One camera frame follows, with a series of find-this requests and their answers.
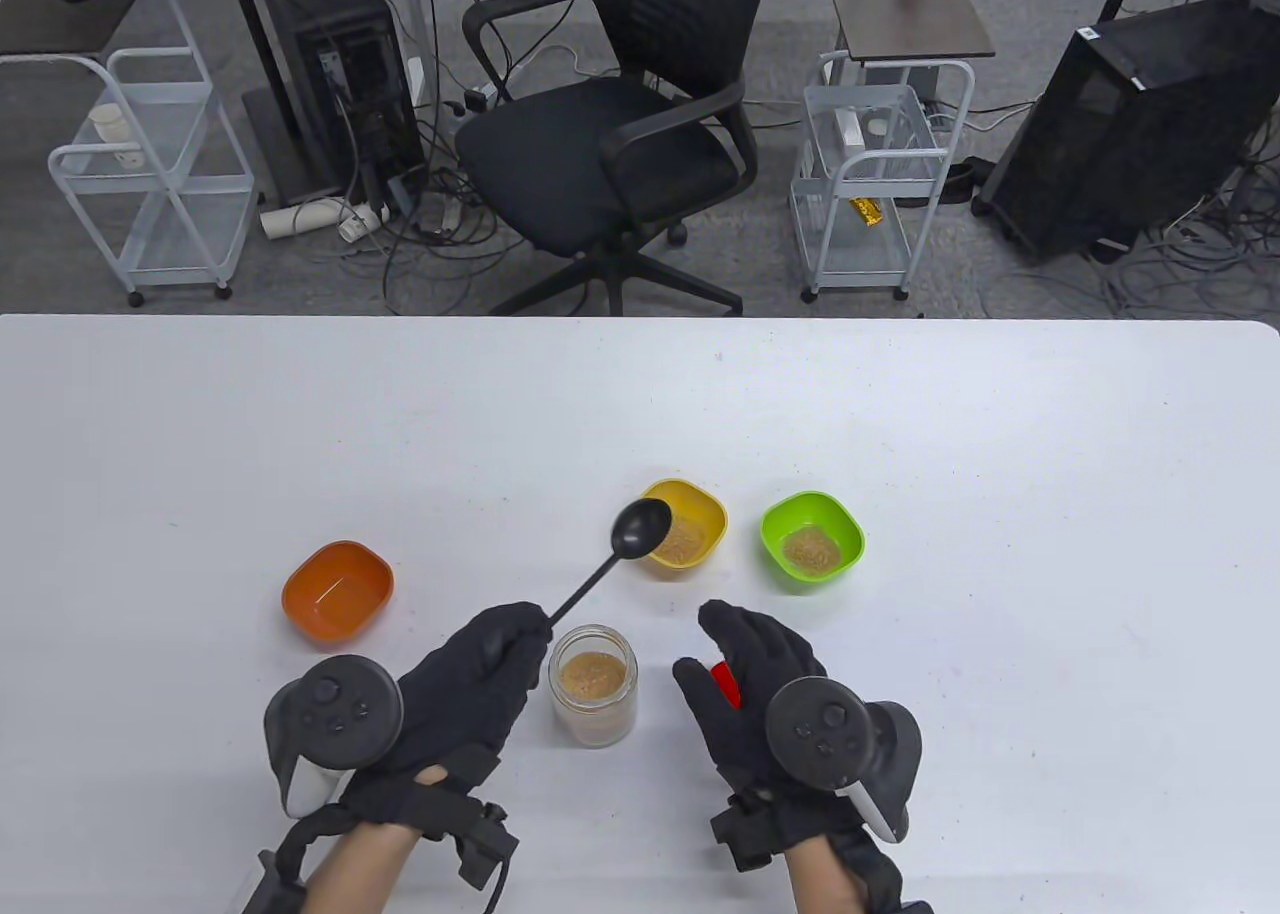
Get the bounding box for yellow plastic dish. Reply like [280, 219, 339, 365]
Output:
[627, 479, 729, 576]

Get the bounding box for orange plastic dish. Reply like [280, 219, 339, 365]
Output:
[282, 541, 395, 650]

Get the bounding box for white rolled tube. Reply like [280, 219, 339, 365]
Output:
[260, 198, 347, 243]

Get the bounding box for black computer tower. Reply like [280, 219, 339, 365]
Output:
[222, 0, 429, 207]
[973, 0, 1280, 263]

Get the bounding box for person's left hand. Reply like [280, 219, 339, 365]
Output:
[272, 602, 553, 890]

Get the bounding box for brown wooden side table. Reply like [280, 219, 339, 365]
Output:
[822, 0, 997, 105]

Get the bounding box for brown sugar granules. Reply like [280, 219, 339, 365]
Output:
[555, 652, 634, 745]
[650, 516, 707, 565]
[782, 526, 844, 574]

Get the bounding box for dark desk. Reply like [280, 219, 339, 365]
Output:
[0, 0, 166, 60]

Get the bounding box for green plastic dish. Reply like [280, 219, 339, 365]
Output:
[761, 491, 866, 588]

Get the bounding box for tangle of floor cables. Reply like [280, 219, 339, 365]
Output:
[340, 0, 526, 317]
[980, 104, 1280, 321]

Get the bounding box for person's right forearm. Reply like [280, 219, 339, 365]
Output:
[785, 834, 873, 914]

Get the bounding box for person's right hand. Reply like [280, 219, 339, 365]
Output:
[672, 599, 907, 912]

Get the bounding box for white wire utility cart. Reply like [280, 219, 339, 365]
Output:
[790, 51, 976, 304]
[48, 0, 257, 308]

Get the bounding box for person's left forearm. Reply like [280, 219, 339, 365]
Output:
[300, 822, 421, 914]

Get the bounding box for clear glass jar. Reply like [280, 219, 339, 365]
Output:
[548, 624, 639, 748]

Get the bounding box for black long-handled spoon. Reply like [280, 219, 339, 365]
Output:
[545, 498, 674, 628]

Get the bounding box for black grey tracking controller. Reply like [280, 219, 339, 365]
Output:
[764, 676, 923, 843]
[264, 656, 405, 817]

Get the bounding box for black office chair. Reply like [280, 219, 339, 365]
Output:
[455, 0, 779, 317]

